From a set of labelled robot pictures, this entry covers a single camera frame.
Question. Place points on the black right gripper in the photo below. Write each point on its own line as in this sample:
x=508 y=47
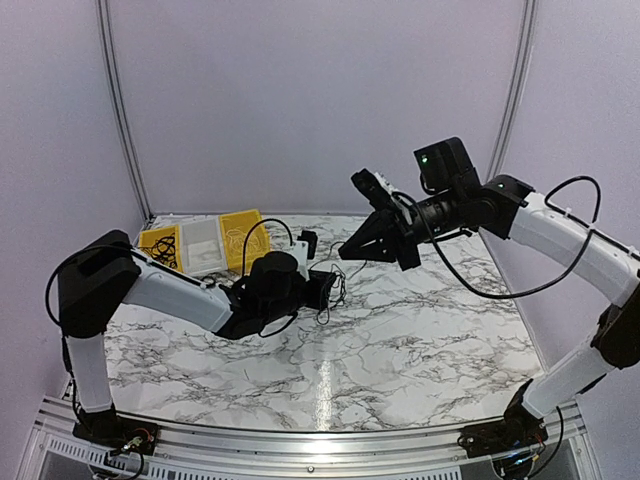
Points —
x=380 y=225

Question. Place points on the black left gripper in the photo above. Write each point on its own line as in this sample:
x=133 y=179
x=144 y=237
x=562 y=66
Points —
x=320 y=281

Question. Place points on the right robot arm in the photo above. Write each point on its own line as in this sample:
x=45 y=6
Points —
x=512 y=210

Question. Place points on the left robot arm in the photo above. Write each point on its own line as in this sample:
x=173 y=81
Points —
x=89 y=287

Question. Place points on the yellow bin right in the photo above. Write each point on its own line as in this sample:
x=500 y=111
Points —
x=234 y=228

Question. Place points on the yellow bin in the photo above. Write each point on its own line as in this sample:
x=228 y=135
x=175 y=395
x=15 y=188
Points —
x=234 y=228
x=163 y=245

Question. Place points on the white translucent bin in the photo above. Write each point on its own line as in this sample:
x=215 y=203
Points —
x=201 y=249

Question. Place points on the yellow bin left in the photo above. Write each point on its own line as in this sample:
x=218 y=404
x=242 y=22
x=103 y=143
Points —
x=163 y=245

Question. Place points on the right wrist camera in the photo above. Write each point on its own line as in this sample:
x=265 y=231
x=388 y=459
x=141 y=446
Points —
x=379 y=192

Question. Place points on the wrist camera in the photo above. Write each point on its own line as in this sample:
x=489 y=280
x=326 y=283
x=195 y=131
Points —
x=379 y=192
x=303 y=250

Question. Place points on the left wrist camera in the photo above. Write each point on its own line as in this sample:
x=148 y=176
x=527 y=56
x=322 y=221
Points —
x=303 y=250

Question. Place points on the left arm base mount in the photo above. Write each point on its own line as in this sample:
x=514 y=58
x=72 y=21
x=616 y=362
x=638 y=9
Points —
x=121 y=434

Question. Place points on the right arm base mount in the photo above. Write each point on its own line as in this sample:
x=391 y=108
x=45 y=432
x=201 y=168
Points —
x=501 y=436

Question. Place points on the aluminium front rail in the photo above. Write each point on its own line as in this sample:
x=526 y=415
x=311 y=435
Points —
x=176 y=450

